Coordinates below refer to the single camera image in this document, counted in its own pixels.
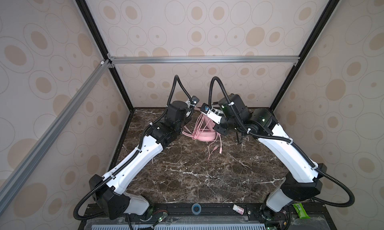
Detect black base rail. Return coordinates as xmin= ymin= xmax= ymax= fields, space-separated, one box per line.
xmin=79 ymin=203 xmax=336 ymax=230

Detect aluminium rail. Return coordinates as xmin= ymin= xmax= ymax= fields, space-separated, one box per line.
xmin=110 ymin=56 xmax=300 ymax=65
xmin=1 ymin=60 xmax=112 ymax=215

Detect back aluminium rail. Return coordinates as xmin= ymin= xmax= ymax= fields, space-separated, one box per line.
xmin=110 ymin=56 xmax=300 ymax=65

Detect black frame post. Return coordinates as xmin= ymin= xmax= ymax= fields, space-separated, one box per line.
xmin=269 ymin=0 xmax=341 ymax=112
xmin=75 ymin=0 xmax=135 ymax=112

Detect right black frame post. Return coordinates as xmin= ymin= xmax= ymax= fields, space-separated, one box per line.
xmin=269 ymin=0 xmax=341 ymax=112

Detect left black frame post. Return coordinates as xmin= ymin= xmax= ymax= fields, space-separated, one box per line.
xmin=75 ymin=0 xmax=135 ymax=112

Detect green packet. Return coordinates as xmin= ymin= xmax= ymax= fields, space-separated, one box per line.
xmin=293 ymin=203 xmax=311 ymax=219

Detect left aluminium rail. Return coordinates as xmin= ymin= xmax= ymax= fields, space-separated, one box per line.
xmin=1 ymin=60 xmax=112 ymax=215

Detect small white pink box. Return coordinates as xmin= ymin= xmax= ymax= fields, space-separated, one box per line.
xmin=233 ymin=204 xmax=245 ymax=215

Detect pink cat-ear headphones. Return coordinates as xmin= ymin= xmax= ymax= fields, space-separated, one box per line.
xmin=182 ymin=113 xmax=217 ymax=142

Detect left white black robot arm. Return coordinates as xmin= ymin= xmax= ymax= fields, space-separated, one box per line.
xmin=73 ymin=76 xmax=198 ymax=221

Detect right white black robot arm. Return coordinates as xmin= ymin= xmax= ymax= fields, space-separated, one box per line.
xmin=201 ymin=77 xmax=355 ymax=215

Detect blue tape roll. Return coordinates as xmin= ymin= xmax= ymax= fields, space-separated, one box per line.
xmin=191 ymin=203 xmax=202 ymax=215

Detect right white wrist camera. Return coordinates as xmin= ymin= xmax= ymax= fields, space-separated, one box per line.
xmin=200 ymin=103 xmax=224 ymax=125

